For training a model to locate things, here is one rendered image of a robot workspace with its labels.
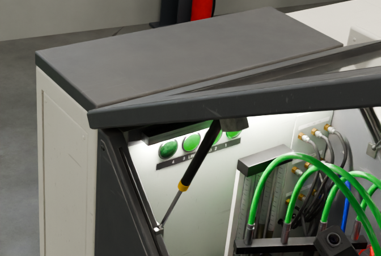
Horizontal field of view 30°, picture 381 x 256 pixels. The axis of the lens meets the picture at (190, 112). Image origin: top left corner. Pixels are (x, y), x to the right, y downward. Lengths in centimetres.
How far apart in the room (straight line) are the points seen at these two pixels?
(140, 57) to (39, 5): 376
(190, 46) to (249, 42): 15
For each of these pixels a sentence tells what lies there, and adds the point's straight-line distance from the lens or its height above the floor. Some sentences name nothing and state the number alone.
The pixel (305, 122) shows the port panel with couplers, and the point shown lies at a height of 133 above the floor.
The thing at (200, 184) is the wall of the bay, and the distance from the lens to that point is 162.
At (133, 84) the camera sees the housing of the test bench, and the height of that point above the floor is 150.
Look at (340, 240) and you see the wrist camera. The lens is 114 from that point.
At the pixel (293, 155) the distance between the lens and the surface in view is 148.
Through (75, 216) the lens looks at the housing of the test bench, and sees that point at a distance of 163.
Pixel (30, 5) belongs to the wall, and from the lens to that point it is 532.
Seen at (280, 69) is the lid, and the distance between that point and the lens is 141.
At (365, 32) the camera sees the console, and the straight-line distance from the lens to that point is 177.
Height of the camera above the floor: 217
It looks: 29 degrees down
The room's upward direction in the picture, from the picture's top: 6 degrees clockwise
